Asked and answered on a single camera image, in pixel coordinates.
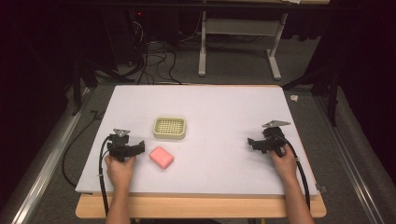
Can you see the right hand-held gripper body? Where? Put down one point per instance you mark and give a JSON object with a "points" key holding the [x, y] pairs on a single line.
{"points": [[272, 138]]}

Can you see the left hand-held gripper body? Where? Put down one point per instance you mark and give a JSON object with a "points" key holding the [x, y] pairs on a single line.
{"points": [[120, 146]]}

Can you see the cream soap dish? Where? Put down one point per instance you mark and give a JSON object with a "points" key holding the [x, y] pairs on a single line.
{"points": [[169, 127]]}

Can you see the person's left hand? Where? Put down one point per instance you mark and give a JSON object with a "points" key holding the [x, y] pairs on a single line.
{"points": [[120, 171]]}

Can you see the person's right hand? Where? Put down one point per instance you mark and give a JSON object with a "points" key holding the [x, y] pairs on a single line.
{"points": [[283, 163]]}

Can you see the crumpled white paper scrap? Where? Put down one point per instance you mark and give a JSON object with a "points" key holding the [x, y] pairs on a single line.
{"points": [[294, 98]]}

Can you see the white foam mat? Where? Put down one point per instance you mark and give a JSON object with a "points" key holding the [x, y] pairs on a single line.
{"points": [[199, 124]]}

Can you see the black stand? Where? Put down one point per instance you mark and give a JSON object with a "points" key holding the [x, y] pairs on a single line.
{"points": [[81, 81], [327, 84]]}

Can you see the wooden table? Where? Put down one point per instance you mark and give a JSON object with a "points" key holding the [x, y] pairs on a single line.
{"points": [[193, 207]]}

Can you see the white metal stand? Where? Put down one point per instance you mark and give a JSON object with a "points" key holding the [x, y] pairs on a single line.
{"points": [[239, 28]]}

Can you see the aluminium rail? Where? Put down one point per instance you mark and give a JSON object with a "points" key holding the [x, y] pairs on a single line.
{"points": [[46, 165], [348, 158]]}

